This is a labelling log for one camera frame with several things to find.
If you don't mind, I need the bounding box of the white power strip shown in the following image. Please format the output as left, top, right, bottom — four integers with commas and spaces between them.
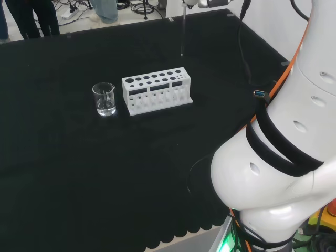
61, 8, 80, 20

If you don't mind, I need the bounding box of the yellow stop button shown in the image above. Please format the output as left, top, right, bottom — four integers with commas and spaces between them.
307, 198, 336, 228

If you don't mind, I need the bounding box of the small clear glass beaker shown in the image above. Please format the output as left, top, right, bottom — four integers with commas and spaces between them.
91, 82, 117, 117

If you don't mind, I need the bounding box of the thick black cable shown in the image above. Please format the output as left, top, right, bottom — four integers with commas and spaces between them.
289, 0, 312, 22

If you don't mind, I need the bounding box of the white test tube rack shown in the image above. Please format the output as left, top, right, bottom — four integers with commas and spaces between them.
121, 66, 194, 117

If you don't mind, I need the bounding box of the clear glass rod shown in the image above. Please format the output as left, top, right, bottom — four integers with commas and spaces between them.
180, 4, 188, 56

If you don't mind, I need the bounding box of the black blue USB connector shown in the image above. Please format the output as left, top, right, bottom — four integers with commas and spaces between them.
252, 89, 271, 105

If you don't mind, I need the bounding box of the long black cable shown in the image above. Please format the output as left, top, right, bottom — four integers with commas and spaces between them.
237, 0, 276, 87

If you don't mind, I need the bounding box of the black bench cloth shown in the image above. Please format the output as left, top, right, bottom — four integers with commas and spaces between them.
0, 8, 291, 252

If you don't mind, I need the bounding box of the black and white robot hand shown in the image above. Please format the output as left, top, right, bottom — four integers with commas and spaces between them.
182, 0, 233, 9

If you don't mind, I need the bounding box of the thin black looped cable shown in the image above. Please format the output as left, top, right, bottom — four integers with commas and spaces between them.
186, 154, 216, 195

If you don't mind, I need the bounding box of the black tripod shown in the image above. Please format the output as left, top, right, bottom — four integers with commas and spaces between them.
130, 0, 156, 20

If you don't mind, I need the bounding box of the person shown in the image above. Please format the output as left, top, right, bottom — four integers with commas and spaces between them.
4, 0, 61, 39
88, 0, 121, 25

